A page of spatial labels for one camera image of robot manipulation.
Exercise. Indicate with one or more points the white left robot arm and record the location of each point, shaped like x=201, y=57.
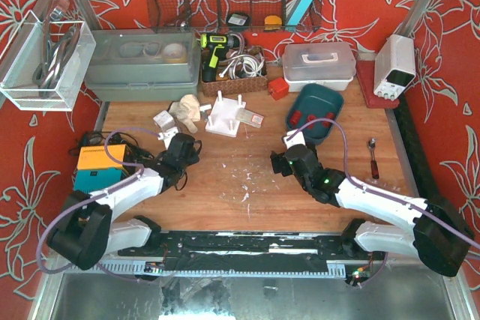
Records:
x=87, y=229

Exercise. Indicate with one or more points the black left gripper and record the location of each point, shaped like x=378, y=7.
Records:
x=186, y=156

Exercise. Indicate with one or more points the yellow tape measure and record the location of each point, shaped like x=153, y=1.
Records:
x=272, y=23

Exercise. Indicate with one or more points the teal plastic tray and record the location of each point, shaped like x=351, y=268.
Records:
x=318, y=100

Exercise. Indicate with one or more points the white peg fixture board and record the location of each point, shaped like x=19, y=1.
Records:
x=222, y=118

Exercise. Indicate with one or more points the clear white storage case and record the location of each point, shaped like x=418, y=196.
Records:
x=332, y=65

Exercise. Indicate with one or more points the yellow-green cordless drill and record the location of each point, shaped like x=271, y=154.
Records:
x=217, y=46

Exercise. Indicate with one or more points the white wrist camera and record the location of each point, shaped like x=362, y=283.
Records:
x=167, y=136
x=293, y=137

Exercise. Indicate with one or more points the clear acrylic wall bin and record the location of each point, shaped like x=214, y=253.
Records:
x=18, y=63

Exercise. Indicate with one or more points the small red spring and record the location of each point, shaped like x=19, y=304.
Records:
x=295, y=118

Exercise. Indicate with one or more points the small red box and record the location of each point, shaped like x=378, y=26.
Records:
x=278, y=88

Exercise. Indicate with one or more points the red mat under supply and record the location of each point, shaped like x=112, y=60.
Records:
x=365, y=76

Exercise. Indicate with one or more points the grey pliers in bin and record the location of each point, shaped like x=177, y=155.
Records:
x=54, y=58

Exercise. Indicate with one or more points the light blue flat case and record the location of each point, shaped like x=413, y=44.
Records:
x=295, y=10

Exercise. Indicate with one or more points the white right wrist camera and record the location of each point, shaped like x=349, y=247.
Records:
x=293, y=137

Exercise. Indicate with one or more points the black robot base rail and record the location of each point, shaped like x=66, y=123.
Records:
x=265, y=252

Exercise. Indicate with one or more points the grey-green plastic toolbox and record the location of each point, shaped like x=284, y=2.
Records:
x=141, y=65

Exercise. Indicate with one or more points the yellow soldering station box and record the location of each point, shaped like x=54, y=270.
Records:
x=95, y=157

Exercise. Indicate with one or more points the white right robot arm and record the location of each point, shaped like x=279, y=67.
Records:
x=430, y=230

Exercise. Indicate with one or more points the beige work glove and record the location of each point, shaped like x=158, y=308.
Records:
x=187, y=111

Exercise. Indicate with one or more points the red handled ratchet wrench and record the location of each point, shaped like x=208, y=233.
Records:
x=371, y=144

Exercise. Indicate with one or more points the large red spring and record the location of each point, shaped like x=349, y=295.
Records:
x=311, y=120
x=330, y=116

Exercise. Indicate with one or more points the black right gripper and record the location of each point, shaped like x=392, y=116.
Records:
x=280, y=164

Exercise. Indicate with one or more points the white bench power supply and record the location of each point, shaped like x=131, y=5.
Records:
x=394, y=67

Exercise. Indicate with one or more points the teal power supply box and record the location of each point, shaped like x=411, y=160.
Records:
x=97, y=179

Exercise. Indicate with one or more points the woven wicker basket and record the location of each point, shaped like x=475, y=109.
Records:
x=235, y=86

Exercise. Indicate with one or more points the white power adapter cube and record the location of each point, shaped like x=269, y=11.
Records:
x=164, y=121

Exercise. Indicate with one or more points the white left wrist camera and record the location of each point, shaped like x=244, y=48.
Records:
x=167, y=136

